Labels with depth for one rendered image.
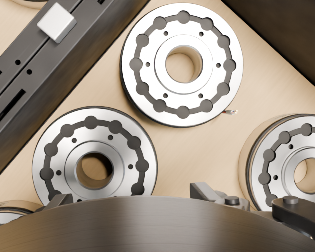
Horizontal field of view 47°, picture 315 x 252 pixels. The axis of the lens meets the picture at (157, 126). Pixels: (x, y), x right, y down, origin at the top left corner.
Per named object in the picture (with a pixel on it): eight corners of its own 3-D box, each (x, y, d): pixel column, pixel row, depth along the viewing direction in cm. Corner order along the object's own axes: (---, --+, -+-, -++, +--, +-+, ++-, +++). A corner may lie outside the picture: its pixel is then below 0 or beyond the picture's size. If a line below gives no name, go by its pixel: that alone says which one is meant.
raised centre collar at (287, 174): (310, 214, 31) (313, 217, 30) (268, 178, 30) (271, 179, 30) (347, 171, 31) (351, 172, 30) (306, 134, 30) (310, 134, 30)
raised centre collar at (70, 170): (98, 211, 30) (98, 213, 29) (52, 173, 29) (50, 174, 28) (137, 166, 30) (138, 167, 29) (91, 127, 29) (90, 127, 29)
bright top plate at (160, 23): (182, 151, 30) (183, 152, 30) (96, 65, 29) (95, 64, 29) (266, 66, 30) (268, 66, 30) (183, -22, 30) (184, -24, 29)
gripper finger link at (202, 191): (209, 260, 13) (192, 227, 17) (227, 258, 13) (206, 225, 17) (205, 201, 13) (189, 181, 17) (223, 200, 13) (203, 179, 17)
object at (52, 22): (58, 44, 22) (54, 41, 21) (40, 29, 22) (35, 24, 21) (78, 22, 22) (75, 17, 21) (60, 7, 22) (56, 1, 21)
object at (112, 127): (102, 252, 30) (102, 255, 30) (7, 176, 29) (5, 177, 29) (181, 161, 30) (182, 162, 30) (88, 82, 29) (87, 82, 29)
